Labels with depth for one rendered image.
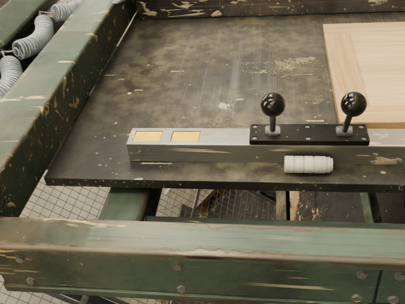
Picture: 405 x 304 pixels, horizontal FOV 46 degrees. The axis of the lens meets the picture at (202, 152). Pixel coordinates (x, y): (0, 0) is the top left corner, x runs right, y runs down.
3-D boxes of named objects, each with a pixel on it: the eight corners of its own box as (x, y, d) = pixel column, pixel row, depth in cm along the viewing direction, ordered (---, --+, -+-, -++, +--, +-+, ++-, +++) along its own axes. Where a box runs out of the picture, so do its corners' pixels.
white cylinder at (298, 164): (284, 176, 81) (332, 177, 80) (284, 163, 79) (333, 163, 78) (284, 164, 83) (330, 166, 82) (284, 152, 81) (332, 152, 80)
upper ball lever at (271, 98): (283, 144, 83) (285, 110, 71) (261, 144, 83) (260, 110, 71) (283, 124, 84) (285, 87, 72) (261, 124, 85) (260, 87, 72)
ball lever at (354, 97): (354, 145, 81) (369, 110, 69) (331, 145, 82) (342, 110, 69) (354, 124, 83) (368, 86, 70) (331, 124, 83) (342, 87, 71)
